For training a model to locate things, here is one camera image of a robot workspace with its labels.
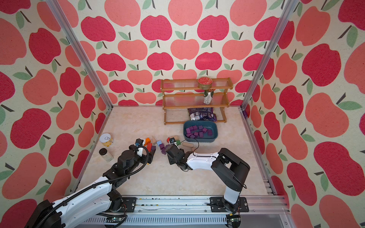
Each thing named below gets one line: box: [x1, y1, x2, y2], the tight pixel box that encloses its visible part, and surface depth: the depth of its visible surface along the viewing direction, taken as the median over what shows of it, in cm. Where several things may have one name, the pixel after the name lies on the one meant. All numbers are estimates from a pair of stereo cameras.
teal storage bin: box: [182, 120, 219, 143], surface depth 107 cm
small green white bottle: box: [203, 89, 214, 105], surface depth 98 cm
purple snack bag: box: [187, 107, 218, 122], surface depth 109 cm
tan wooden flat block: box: [182, 142, 194, 148], surface depth 100 cm
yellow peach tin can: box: [99, 133, 114, 148], surface depth 97 cm
